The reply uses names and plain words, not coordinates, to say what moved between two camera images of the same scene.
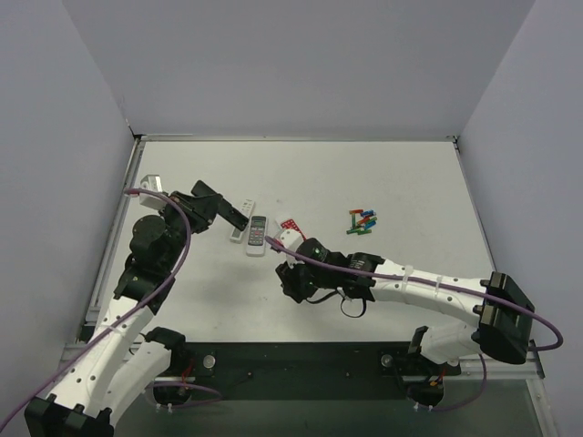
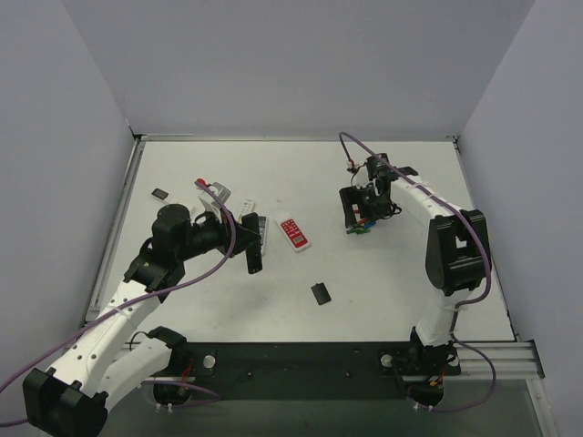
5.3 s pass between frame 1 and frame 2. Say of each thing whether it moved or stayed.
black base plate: stayed
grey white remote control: stayed
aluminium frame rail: stayed
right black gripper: moved
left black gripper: moved
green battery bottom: stayed
